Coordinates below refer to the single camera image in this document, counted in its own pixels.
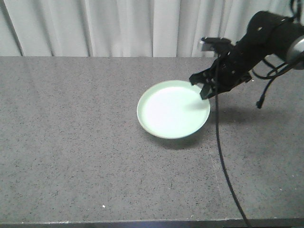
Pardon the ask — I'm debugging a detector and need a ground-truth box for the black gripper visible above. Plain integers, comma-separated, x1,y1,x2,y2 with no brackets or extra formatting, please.
189,45,252,100

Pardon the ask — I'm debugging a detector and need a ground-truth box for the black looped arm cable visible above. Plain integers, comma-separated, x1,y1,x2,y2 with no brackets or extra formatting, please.
251,56,294,109

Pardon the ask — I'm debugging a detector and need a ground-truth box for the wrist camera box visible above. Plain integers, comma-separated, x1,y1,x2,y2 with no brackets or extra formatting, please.
199,37,231,52

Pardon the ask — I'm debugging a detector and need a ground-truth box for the white pleated curtain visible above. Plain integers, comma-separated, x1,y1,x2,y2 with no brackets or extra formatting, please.
0,0,292,57

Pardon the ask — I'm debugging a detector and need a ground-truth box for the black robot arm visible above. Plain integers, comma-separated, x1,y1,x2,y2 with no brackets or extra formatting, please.
189,11,304,99

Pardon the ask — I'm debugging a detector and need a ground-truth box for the light green round plate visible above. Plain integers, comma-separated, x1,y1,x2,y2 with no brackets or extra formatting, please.
137,80,210,139

